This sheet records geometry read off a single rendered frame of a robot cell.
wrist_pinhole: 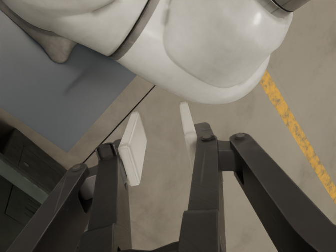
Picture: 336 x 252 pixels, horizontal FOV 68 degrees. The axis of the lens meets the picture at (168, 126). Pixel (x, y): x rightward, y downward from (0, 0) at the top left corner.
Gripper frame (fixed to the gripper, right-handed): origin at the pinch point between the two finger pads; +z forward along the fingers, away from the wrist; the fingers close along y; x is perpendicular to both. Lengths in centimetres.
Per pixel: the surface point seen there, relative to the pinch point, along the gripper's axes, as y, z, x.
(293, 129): 86, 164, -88
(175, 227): -18, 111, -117
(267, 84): 65, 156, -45
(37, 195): -44, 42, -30
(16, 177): -47, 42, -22
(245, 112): 45, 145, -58
